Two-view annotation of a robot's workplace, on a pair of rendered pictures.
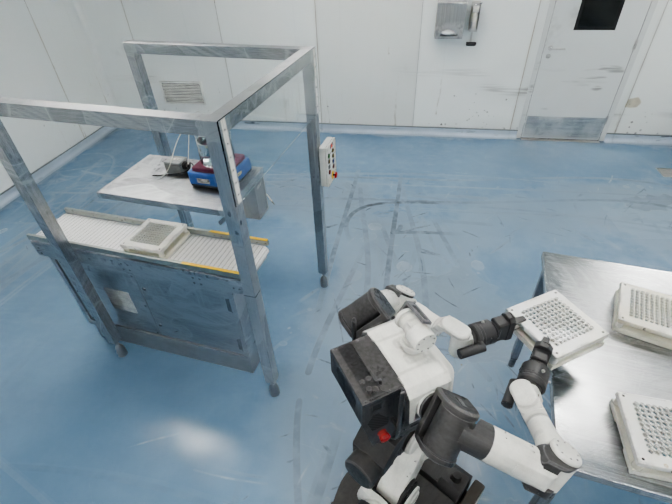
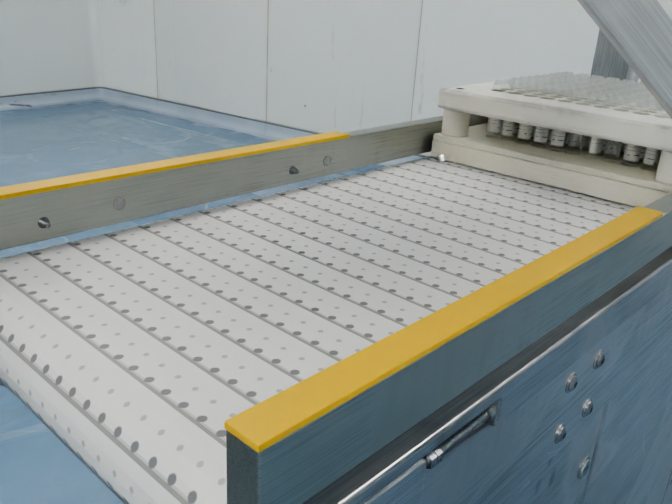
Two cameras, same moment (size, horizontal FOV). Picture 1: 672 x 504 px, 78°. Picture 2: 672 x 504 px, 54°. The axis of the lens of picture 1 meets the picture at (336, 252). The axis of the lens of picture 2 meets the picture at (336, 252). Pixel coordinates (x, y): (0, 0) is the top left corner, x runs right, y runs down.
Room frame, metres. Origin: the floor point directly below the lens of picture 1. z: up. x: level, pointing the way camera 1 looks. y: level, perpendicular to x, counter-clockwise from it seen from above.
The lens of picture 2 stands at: (1.82, 0.22, 1.05)
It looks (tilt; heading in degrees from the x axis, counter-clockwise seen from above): 22 degrees down; 114
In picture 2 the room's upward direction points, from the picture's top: 3 degrees clockwise
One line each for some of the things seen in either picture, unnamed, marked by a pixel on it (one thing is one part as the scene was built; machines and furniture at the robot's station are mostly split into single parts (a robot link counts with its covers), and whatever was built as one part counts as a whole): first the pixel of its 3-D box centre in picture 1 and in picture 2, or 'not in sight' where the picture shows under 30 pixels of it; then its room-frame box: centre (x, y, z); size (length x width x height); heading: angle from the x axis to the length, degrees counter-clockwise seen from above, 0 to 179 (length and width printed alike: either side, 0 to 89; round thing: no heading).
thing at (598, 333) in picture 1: (555, 322); not in sight; (0.98, -0.78, 1.06); 0.25 x 0.24 x 0.02; 112
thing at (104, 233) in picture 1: (145, 245); (620, 175); (1.81, 1.03, 0.86); 1.35 x 0.25 x 0.05; 72
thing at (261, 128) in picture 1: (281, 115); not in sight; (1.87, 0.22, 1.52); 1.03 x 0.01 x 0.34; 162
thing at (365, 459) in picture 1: (384, 438); not in sight; (0.68, -0.13, 0.87); 0.28 x 0.13 x 0.18; 136
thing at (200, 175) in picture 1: (221, 169); not in sight; (1.67, 0.49, 1.37); 0.21 x 0.20 x 0.09; 162
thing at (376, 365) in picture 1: (390, 383); not in sight; (0.71, -0.14, 1.14); 0.34 x 0.30 x 0.36; 23
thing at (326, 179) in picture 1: (327, 161); not in sight; (2.38, 0.03, 1.03); 0.17 x 0.06 x 0.26; 162
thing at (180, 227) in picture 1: (154, 235); (605, 105); (1.79, 0.95, 0.95); 0.25 x 0.24 x 0.02; 162
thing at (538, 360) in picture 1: (537, 366); not in sight; (0.81, -0.65, 1.05); 0.12 x 0.10 x 0.13; 145
